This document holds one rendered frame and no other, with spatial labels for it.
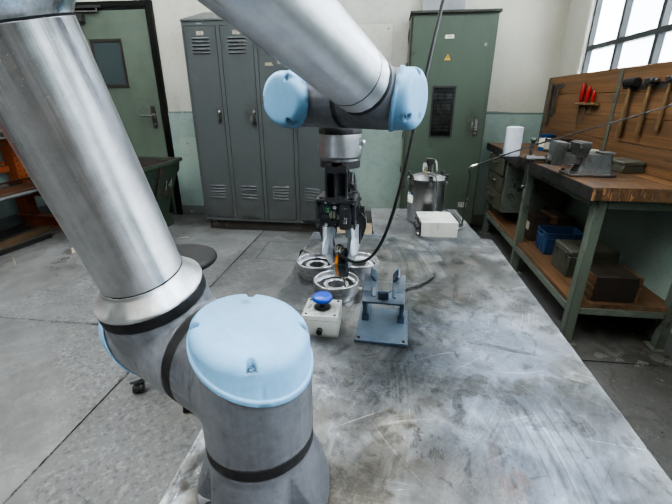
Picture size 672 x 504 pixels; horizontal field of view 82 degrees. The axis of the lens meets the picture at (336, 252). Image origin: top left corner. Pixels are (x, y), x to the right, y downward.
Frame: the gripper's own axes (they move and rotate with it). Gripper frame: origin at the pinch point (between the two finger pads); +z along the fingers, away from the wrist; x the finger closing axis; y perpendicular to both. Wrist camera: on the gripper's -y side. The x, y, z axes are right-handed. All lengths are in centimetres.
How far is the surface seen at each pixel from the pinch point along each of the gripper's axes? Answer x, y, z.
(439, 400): 18.8, 22.1, 13.1
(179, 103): -222, -326, -27
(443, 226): 29, -86, 19
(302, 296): -10.2, -7.0, 13.1
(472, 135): 71, -303, -1
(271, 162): -110, -280, 24
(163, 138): -245, -323, 9
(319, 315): -2.9, 8.0, 8.6
